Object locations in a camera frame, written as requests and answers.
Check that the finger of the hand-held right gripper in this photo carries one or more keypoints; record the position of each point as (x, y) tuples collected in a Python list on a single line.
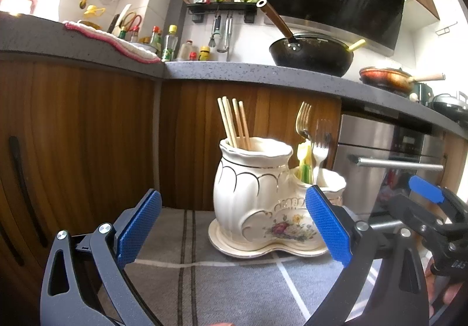
[(409, 209), (426, 189)]

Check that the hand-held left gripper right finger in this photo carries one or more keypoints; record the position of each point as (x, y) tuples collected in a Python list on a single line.
[(325, 227)]

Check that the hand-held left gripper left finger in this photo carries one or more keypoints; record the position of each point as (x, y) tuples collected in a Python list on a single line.
[(140, 223)]

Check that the green plastic spoon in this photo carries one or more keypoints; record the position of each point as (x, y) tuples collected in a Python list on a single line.
[(306, 174)]

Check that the yellow tulip plastic spoon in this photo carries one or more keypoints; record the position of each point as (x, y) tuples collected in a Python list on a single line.
[(302, 154)]

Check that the cream ceramic utensil holder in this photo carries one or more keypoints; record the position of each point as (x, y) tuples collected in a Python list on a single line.
[(248, 194)]

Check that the gold fork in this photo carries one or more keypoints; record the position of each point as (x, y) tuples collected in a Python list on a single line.
[(303, 117)]

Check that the wooden chopstick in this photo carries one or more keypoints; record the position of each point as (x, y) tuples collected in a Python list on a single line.
[(233, 123), (245, 126), (226, 123), (240, 124)]

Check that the person's right hand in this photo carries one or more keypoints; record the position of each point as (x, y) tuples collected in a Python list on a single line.
[(444, 293)]

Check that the stainless steel oven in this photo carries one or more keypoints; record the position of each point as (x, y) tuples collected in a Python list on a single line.
[(365, 135)]

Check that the cream ceramic drip tray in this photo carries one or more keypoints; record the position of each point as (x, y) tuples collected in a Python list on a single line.
[(226, 243)]

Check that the dark cooking pot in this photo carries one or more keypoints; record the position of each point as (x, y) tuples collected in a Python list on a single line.
[(448, 103)]

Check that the grey striped cloth mat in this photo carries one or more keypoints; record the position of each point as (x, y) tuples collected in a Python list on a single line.
[(219, 285)]

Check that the wooden cabinet door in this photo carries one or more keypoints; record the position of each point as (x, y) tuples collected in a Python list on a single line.
[(190, 135), (80, 135)]

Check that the red frying pan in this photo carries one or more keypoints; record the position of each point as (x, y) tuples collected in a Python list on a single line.
[(384, 79)]

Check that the yellow spatula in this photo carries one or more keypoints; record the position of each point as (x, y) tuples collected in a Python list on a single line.
[(356, 45)]

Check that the white plastic jug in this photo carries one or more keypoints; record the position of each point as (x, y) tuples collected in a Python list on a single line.
[(185, 51)]

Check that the yellow seasoning bottle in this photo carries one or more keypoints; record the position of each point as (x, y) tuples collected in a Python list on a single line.
[(204, 54)]

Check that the yellow-capped oil bottle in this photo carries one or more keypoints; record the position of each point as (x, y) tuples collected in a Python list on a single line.
[(170, 44)]

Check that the white towel pink edge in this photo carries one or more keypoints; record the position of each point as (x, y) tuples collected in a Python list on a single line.
[(120, 42)]

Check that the red-capped sauce bottle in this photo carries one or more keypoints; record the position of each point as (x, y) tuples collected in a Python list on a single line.
[(156, 39)]

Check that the hanging steel ladle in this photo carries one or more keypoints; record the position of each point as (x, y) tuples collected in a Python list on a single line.
[(226, 37)]

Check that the small yellow plastic scoop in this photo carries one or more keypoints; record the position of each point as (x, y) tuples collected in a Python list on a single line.
[(94, 10)]

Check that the white wall socket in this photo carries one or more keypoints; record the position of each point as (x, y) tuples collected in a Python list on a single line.
[(441, 31)]

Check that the black wall rack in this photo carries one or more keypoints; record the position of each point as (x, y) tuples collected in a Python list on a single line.
[(219, 9)]

